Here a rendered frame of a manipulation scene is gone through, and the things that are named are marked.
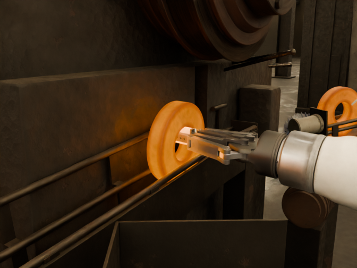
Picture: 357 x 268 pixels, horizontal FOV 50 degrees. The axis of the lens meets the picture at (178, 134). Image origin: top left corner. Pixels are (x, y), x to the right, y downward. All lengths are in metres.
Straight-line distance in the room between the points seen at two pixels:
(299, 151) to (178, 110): 0.22
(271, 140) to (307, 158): 0.06
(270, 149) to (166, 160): 0.18
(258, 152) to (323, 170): 0.10
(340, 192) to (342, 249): 1.39
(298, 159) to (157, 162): 0.24
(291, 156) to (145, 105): 0.30
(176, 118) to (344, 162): 0.28
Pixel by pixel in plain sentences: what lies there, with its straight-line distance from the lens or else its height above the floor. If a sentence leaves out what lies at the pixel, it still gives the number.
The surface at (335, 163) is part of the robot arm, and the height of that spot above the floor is 0.76.
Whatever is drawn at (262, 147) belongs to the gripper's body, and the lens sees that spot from 0.61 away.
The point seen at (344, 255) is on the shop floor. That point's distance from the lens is 1.91.
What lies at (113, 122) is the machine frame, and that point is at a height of 0.79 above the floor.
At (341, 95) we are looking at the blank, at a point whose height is 0.76.
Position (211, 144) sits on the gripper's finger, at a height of 0.76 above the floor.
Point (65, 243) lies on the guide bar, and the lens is 0.52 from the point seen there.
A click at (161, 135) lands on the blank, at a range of 0.65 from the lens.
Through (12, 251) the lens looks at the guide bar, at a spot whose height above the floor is 0.67.
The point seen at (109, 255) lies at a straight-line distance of 0.40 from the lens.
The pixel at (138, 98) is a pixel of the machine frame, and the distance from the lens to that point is 0.72.
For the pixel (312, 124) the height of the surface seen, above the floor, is 0.68.
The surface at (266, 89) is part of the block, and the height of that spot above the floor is 0.80.
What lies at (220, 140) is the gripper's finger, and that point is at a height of 0.76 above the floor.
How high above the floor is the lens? 0.93
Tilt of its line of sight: 14 degrees down
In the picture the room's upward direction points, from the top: straight up
